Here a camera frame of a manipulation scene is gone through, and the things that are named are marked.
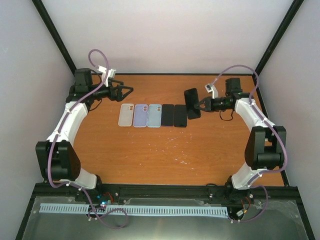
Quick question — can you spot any light blue phone case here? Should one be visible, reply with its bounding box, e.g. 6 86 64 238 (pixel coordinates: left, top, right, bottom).
147 104 162 128

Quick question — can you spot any light blue cable duct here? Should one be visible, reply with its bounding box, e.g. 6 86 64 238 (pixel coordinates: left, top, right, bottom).
38 203 228 218

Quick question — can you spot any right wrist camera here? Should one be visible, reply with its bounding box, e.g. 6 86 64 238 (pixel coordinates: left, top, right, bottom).
204 83 219 99

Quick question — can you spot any lilac phone case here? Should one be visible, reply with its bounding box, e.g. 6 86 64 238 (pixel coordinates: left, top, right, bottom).
133 104 148 128

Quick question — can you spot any purple cable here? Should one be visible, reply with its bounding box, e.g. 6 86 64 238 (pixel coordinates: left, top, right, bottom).
47 49 129 229
211 64 288 223

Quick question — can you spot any black mounting rail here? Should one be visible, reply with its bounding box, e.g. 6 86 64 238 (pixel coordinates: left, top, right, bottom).
32 182 300 207

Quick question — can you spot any black enclosure frame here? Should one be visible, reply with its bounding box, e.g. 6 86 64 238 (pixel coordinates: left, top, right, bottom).
16 0 315 240

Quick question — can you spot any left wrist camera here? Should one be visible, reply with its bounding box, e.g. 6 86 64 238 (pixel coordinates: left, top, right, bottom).
97 65 116 87

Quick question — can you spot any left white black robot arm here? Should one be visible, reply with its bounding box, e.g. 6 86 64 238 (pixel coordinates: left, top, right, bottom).
35 66 134 202

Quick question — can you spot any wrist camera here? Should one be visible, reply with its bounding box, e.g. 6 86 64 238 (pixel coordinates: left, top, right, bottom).
204 83 219 99
97 65 116 87

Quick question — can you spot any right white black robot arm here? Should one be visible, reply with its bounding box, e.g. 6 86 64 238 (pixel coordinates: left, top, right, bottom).
194 78 288 202

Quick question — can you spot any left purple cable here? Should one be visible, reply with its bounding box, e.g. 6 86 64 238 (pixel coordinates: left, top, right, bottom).
47 49 129 229

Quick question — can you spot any purple phone black screen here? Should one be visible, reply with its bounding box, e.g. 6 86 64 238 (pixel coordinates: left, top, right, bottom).
161 104 174 127

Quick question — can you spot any white phone case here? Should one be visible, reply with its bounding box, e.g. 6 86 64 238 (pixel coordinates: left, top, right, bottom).
118 103 134 127

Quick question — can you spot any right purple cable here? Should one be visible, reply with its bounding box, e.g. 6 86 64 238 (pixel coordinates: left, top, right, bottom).
211 64 288 223

